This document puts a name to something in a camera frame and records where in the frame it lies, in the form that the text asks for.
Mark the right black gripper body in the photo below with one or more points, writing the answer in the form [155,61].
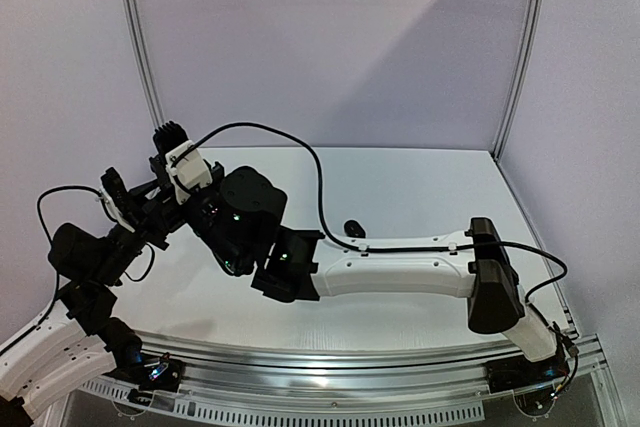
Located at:
[163,167]

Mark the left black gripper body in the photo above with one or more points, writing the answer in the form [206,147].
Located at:
[148,228]

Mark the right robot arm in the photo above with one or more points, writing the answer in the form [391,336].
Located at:
[399,297]

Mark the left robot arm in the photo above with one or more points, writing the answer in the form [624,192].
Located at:
[77,338]

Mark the black oval charging case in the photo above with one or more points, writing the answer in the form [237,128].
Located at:
[353,229]

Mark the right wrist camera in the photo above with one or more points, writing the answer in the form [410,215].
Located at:
[171,138]

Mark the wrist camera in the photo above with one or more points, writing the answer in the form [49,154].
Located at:
[116,199]
[171,138]

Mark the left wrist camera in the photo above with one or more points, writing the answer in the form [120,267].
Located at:
[116,199]

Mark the aluminium front rail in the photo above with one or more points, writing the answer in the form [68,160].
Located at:
[251,370]

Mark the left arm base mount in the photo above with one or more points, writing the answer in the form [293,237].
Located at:
[147,372]

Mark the left aluminium frame post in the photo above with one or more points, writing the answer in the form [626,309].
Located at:
[143,63]

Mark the aluminium frame post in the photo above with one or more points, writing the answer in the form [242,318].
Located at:
[143,63]
[525,48]

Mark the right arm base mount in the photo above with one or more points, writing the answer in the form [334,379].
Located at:
[516,372]

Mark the right aluminium frame post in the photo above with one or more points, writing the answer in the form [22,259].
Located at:
[525,48]

